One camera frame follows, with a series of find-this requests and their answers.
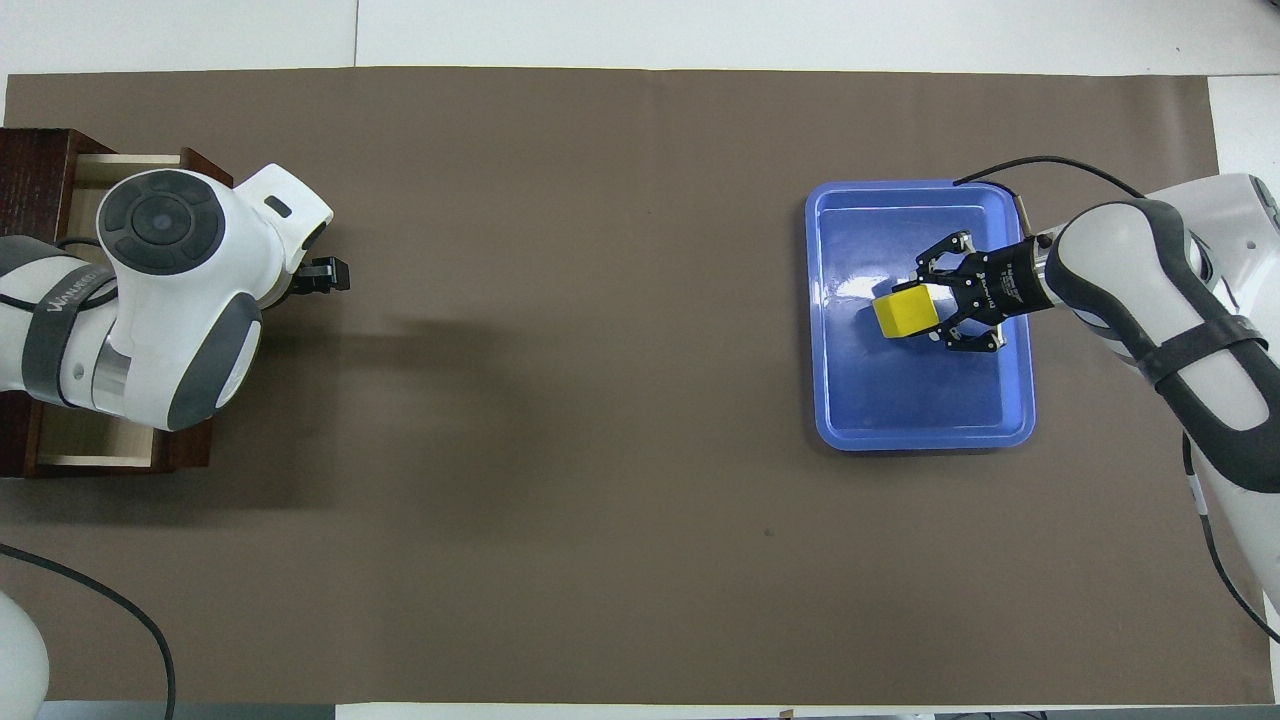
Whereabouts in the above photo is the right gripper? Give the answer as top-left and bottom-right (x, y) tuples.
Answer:
(914, 230), (1057, 354)

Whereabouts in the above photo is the yellow block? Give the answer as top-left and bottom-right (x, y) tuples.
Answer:
(872, 283), (943, 342)

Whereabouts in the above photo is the wooden drawer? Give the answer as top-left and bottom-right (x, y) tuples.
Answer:
(25, 147), (234, 477)

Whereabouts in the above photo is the blue plastic tray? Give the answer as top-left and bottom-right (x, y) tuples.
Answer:
(805, 180), (1037, 452)

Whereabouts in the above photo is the dark brown wooden cabinet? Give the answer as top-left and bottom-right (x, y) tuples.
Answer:
(0, 127), (119, 479)

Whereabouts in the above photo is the black cable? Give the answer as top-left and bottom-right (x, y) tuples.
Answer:
(1182, 430), (1280, 646)
(0, 543), (178, 720)
(952, 155), (1147, 199)

